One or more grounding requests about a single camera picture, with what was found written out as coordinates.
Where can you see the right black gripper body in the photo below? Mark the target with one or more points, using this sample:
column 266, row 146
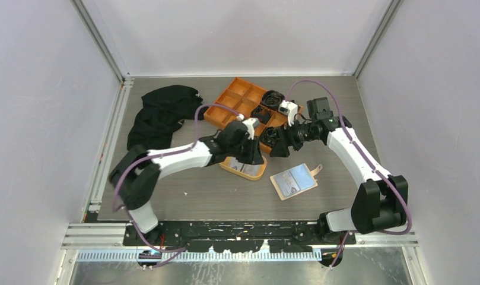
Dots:
column 299, row 133

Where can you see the black cloth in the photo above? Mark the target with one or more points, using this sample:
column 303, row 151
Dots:
column 163, row 112

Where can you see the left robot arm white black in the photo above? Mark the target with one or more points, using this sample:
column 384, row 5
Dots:
column 136, row 175

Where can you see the right credit card in tray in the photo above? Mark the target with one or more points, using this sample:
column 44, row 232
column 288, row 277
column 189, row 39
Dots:
column 253, row 172

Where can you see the dark brown rolled tie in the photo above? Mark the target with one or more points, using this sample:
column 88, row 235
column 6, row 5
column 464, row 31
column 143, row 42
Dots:
column 272, row 99

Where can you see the orange oval tray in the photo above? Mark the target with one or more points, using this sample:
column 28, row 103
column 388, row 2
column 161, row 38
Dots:
column 224, row 165

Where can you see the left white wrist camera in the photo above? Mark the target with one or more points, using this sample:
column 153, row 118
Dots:
column 251, row 124

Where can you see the dark red rolled tie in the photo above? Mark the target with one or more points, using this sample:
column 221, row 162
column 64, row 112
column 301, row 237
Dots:
column 262, row 114

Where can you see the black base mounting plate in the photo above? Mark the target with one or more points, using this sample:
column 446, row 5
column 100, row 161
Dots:
column 242, row 236

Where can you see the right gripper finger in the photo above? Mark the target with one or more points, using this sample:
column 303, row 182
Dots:
column 281, row 133
column 281, row 147

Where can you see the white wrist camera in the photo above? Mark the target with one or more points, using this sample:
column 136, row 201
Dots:
column 290, row 110
column 251, row 124

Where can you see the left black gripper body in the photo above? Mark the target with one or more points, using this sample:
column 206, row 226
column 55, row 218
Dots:
column 245, row 143

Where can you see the orange compartment organizer box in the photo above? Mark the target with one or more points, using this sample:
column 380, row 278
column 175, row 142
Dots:
column 241, row 97

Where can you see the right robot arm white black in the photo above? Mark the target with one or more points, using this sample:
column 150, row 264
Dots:
column 381, row 200

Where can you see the left credit card in tray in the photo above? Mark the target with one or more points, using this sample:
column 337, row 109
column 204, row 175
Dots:
column 235, row 164

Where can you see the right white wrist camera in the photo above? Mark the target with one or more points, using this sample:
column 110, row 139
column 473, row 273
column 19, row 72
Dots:
column 290, row 110

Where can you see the green yellow rolled tie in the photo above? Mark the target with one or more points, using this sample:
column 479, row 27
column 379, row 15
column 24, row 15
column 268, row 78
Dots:
column 270, row 136

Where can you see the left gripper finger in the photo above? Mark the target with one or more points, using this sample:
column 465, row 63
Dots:
column 255, row 156
column 245, row 156

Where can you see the credit card in tray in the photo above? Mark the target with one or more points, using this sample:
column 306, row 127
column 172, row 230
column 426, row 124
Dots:
column 253, row 172
column 235, row 164

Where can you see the beige card holder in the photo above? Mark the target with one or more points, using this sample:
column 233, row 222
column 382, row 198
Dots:
column 295, row 180

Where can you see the aluminium front frame rail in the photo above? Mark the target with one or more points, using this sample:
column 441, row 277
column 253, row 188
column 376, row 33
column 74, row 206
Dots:
column 105, row 242

